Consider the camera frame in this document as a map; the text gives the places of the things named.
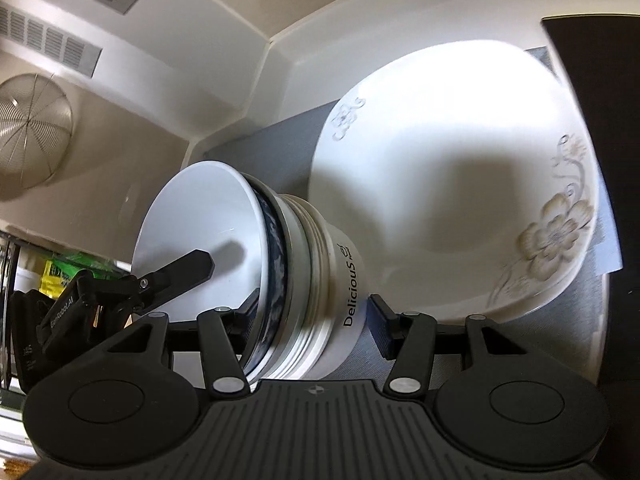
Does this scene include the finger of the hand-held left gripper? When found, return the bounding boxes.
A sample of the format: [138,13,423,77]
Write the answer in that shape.
[134,249,216,307]

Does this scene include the cream round container bowl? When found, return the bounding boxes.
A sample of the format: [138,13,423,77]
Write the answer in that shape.
[280,195,371,381]

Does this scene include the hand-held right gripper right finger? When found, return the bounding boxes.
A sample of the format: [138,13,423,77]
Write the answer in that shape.
[367,295,526,396]

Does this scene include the light blue bowl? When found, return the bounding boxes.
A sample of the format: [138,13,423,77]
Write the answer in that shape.
[260,187,303,378]

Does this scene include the large white flower plate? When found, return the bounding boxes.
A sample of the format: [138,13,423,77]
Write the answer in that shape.
[306,40,601,323]

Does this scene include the white bowl with blue pattern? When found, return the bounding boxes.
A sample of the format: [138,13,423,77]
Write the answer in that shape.
[132,160,291,381]

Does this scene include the grey drying mat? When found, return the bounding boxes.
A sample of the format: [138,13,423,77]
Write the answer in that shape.
[202,47,621,386]

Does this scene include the green seasoning packet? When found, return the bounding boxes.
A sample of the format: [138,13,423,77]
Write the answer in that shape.
[42,257,131,281]

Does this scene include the yellow seasoning packet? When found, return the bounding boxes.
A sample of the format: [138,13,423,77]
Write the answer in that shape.
[40,272,76,298]

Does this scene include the metal wire strainer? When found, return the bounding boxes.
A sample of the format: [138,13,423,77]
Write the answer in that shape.
[0,72,74,191]

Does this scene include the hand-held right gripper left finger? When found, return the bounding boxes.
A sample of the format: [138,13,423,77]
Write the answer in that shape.
[102,300,261,396]

